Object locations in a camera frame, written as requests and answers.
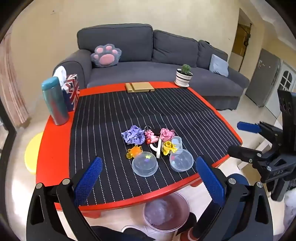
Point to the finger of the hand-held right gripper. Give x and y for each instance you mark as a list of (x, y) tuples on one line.
[(247, 127), (242, 153)]

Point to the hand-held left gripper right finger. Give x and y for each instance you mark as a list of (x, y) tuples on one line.
[(209, 178)]

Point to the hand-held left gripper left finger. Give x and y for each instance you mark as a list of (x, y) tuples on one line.
[(89, 178)]

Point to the clear plastic dome lid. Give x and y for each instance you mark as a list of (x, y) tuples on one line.
[(181, 161), (145, 164)]

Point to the translucent pink waste bin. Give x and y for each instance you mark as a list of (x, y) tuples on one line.
[(181, 208)]

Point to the orange plastic toy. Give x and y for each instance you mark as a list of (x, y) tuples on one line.
[(134, 153)]

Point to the pink paper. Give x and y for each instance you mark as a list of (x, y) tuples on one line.
[(167, 134)]

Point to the red table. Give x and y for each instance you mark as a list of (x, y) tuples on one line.
[(53, 150)]

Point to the black white shoe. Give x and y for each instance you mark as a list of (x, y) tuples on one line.
[(190, 222), (129, 228)]

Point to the light blue pill box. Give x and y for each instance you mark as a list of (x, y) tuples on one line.
[(177, 141)]

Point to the grey refrigerator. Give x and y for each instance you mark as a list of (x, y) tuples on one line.
[(262, 78)]

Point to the clear plastic bag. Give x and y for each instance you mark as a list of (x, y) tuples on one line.
[(161, 212)]

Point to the cream plastic case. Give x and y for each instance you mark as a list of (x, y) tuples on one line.
[(159, 148)]

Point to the white door with window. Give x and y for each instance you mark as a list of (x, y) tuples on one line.
[(285, 78)]

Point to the yellow stool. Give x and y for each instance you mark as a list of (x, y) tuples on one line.
[(32, 155)]

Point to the light blue-grey cushion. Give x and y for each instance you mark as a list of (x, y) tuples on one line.
[(218, 66)]

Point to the white saucer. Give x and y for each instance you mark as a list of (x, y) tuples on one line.
[(181, 84)]

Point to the potted cactus striped pot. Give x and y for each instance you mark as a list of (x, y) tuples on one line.
[(183, 76)]

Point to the teal thermos bottle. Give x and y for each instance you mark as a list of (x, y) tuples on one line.
[(55, 102)]

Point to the black striped table mat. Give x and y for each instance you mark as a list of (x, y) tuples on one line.
[(138, 111)]

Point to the flag print tissue box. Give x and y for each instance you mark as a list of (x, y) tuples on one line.
[(72, 92)]

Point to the wooden phone stand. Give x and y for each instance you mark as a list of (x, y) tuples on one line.
[(141, 87)]

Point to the white tissue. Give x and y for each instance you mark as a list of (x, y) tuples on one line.
[(59, 74)]

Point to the beige curtain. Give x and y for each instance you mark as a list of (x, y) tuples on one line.
[(13, 88)]

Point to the dark grey sofa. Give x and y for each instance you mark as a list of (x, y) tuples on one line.
[(143, 71)]

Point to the grey pink paw pillow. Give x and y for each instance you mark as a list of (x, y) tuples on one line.
[(106, 58)]

